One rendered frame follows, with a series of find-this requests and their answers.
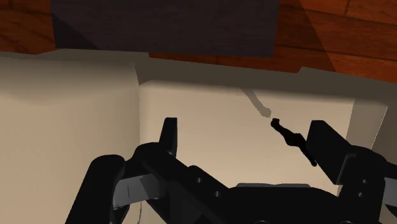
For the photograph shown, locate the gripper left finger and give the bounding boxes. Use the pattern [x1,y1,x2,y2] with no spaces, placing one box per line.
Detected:
[64,116,231,224]

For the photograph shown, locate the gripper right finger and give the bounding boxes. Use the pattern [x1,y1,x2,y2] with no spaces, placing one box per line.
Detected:
[305,120,397,224]

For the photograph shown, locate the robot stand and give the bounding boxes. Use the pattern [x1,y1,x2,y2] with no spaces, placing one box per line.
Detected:
[50,0,282,59]

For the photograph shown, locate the black slender tool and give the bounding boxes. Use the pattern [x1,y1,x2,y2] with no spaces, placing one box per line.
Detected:
[270,118,318,167]

